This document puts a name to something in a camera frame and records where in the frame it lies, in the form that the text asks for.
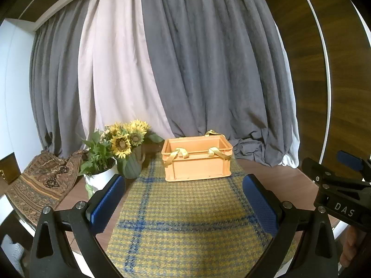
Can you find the yellow blue plaid mat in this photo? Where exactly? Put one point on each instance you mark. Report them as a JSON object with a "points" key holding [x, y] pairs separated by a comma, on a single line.
{"points": [[188, 223]]}

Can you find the artificial sunflower bouquet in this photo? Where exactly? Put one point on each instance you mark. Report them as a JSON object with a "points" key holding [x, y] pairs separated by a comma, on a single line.
{"points": [[120, 144]]}

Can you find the grey curtain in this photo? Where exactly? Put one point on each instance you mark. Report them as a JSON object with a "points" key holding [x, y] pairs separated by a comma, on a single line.
{"points": [[217, 63], [58, 92]]}

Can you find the person's right hand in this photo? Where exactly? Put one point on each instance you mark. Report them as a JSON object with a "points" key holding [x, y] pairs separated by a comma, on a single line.
{"points": [[352, 243]]}

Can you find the grey striped cloth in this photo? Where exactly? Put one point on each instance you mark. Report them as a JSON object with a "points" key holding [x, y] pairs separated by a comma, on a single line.
{"points": [[13, 252]]}

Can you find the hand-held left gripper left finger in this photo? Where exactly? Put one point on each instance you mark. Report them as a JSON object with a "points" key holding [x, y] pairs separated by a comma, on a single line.
{"points": [[105, 205]]}

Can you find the brown patterned cloth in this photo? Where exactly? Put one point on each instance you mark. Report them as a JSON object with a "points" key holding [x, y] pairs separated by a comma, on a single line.
{"points": [[37, 185]]}

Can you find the white ribbed plant pot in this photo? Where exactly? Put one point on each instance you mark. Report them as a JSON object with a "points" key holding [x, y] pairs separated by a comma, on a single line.
{"points": [[100, 179]]}

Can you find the green leafy plant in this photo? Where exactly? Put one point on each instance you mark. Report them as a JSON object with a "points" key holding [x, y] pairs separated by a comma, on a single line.
{"points": [[97, 156]]}

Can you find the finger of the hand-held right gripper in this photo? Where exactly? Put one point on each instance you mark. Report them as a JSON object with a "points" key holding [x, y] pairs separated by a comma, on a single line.
{"points": [[349, 159], [318, 173]]}

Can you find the pale pink curtain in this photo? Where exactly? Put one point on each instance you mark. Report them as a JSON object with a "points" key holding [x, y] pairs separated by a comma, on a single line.
{"points": [[116, 63]]}

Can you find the orange plastic crate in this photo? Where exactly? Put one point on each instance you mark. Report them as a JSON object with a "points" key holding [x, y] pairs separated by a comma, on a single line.
{"points": [[197, 169]]}

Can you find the white curtain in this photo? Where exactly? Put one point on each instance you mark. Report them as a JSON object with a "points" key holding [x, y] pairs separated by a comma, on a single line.
{"points": [[294, 150]]}

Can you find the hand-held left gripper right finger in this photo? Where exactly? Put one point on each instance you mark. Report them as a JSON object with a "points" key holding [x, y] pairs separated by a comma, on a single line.
{"points": [[260, 205]]}

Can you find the grey-green ribbed vase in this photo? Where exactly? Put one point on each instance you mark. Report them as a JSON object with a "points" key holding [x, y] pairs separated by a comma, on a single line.
{"points": [[132, 165]]}

